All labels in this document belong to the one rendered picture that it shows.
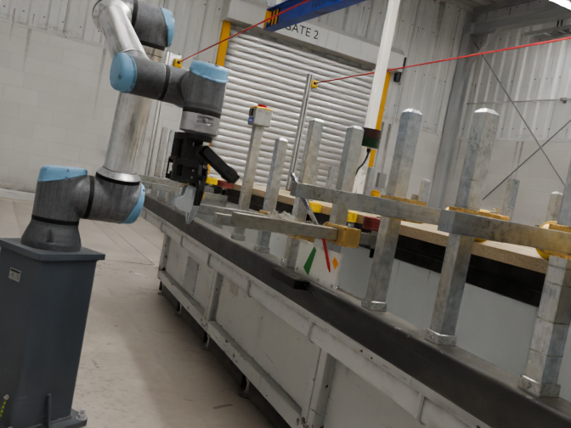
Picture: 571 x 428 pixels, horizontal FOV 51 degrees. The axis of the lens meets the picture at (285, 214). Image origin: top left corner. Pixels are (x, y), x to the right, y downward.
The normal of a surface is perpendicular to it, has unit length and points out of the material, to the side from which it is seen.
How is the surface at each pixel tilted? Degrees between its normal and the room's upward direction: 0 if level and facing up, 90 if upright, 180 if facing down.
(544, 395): 90
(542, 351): 90
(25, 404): 90
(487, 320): 90
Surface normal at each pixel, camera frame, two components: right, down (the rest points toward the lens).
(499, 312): -0.90, -0.15
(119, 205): 0.43, 0.31
